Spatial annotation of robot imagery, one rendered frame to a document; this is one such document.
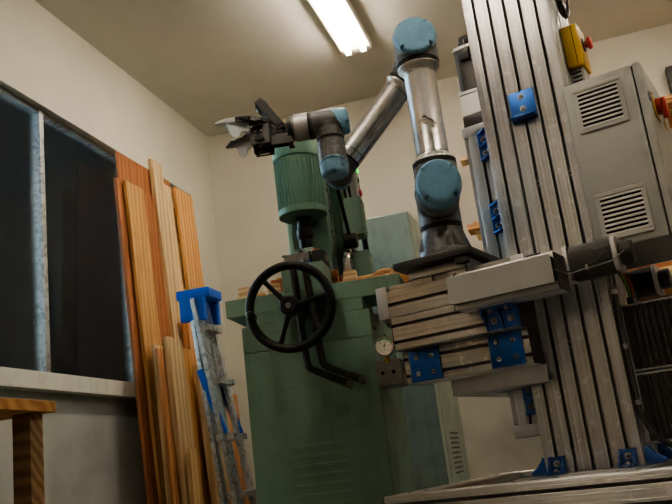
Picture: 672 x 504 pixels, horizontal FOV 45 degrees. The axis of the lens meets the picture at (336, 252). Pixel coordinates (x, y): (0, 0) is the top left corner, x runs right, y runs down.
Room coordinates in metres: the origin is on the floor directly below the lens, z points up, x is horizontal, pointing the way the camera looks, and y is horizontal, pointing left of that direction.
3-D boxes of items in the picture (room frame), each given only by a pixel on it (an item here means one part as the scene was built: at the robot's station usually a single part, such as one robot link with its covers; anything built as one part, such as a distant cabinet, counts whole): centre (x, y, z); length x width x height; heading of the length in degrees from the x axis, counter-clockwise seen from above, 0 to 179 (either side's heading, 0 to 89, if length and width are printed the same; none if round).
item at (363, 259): (2.95, -0.09, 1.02); 0.09 x 0.07 x 0.12; 80
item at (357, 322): (2.92, 0.08, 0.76); 0.57 x 0.45 x 0.09; 170
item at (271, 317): (2.74, 0.11, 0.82); 0.40 x 0.21 x 0.04; 80
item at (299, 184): (2.80, 0.10, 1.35); 0.18 x 0.18 x 0.31
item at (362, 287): (2.69, 0.09, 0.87); 0.61 x 0.30 x 0.06; 80
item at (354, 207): (2.98, -0.09, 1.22); 0.09 x 0.08 x 0.15; 170
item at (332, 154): (2.06, -0.02, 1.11); 0.11 x 0.08 x 0.11; 176
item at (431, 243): (2.15, -0.30, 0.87); 0.15 x 0.15 x 0.10
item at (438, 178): (2.02, -0.29, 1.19); 0.15 x 0.12 x 0.55; 176
